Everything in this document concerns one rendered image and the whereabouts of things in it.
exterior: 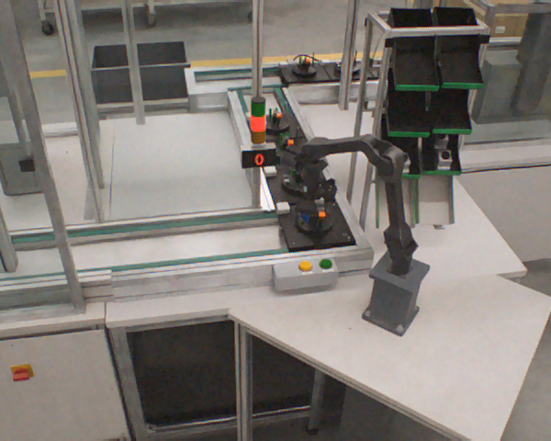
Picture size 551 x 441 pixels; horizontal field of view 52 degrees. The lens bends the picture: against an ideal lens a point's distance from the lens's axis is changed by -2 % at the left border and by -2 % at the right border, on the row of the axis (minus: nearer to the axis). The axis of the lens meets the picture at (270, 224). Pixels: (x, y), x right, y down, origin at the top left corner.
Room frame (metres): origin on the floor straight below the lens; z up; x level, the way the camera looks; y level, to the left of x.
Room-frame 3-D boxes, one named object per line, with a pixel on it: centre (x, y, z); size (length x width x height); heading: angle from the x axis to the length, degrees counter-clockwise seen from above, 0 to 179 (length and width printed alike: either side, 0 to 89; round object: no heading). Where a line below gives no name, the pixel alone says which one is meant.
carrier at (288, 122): (2.40, -0.01, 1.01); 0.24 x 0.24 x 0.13; 12
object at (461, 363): (1.38, -0.43, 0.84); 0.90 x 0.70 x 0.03; 57
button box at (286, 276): (1.44, -0.12, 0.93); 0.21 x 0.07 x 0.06; 102
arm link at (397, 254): (1.33, -0.40, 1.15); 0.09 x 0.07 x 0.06; 145
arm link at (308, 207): (1.53, -0.12, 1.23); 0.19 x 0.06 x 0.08; 166
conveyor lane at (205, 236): (1.63, 0.14, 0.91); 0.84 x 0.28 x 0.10; 102
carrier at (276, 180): (1.92, -0.11, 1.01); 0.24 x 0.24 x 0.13; 12
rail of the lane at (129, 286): (1.47, 0.08, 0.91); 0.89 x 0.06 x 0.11; 102
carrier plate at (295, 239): (1.67, -0.16, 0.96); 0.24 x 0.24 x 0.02; 12
